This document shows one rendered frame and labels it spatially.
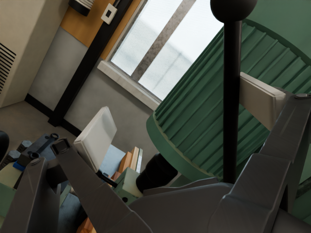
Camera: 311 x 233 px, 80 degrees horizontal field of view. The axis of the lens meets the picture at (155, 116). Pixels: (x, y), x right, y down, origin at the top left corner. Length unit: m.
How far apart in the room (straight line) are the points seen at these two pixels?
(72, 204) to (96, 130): 0.40
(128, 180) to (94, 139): 0.27
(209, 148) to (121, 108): 1.62
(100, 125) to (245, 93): 0.13
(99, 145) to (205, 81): 0.17
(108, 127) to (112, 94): 1.66
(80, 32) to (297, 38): 1.75
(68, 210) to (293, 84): 0.51
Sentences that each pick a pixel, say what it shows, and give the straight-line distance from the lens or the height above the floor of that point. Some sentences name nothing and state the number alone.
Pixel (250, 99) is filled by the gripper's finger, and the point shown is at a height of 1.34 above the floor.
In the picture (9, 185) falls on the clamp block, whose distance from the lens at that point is 0.46.
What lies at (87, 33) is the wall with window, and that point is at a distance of 1.86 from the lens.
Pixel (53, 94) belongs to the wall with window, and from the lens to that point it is 2.14.
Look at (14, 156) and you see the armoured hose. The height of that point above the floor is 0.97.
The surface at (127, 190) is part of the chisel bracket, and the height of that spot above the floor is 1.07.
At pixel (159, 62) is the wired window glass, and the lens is 1.77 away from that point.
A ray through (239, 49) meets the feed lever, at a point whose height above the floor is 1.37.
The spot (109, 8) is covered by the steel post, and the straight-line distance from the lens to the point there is 1.70.
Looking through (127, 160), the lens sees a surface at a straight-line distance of 0.69.
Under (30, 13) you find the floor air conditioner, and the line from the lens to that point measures 1.78.
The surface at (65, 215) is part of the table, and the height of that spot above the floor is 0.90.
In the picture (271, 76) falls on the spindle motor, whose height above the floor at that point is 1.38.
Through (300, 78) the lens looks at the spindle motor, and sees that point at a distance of 0.29.
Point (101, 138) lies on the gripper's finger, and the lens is 0.17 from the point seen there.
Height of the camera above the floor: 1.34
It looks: 20 degrees down
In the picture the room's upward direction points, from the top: 39 degrees clockwise
